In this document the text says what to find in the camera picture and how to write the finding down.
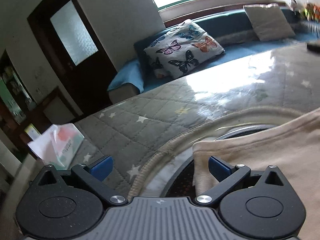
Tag cream beige garment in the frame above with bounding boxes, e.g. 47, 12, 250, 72
193, 109, 319, 239

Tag tissue pack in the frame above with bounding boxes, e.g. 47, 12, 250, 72
28, 124, 84, 170

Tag black round induction cooker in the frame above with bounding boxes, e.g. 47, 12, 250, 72
161, 124, 276, 199

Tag grey quilted star tablecloth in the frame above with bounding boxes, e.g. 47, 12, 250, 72
72, 43, 319, 197

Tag dark wooden door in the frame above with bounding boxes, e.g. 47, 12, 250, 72
27, 0, 117, 115

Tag butterfly print pillow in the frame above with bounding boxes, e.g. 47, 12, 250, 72
144, 19, 225, 79

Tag blue sofa bench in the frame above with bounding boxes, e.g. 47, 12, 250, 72
108, 8, 319, 104

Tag black remote control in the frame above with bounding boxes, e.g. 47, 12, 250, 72
306, 41, 320, 54

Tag plain beige pillow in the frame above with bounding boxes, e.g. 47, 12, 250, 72
243, 3, 296, 42

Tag orange green plush toys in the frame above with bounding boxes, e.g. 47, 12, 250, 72
301, 2, 320, 22

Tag black white plush toy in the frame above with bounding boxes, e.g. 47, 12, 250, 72
289, 0, 298, 11

